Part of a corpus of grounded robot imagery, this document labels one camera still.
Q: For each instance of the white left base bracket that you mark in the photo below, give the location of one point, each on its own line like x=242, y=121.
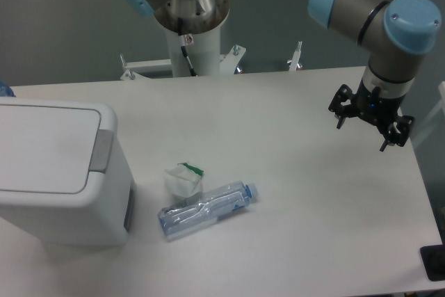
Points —
x=157, y=69

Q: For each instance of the crushed clear plastic bottle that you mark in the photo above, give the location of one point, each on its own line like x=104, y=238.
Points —
x=193, y=214

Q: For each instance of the white far bracket post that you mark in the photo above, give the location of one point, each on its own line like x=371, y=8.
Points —
x=294, y=64

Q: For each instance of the white frame right edge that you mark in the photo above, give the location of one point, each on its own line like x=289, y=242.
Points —
x=428, y=124

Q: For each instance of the black device table corner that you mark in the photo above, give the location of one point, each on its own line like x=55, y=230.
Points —
x=433, y=262

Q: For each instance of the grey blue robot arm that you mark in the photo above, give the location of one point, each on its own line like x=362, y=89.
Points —
x=397, y=33

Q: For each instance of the blue plastic bag edge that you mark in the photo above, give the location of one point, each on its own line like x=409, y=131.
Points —
x=6, y=91

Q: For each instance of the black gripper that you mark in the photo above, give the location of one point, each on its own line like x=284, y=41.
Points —
x=374, y=109

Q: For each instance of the white push-lid trash can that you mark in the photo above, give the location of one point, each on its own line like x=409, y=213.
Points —
x=64, y=176

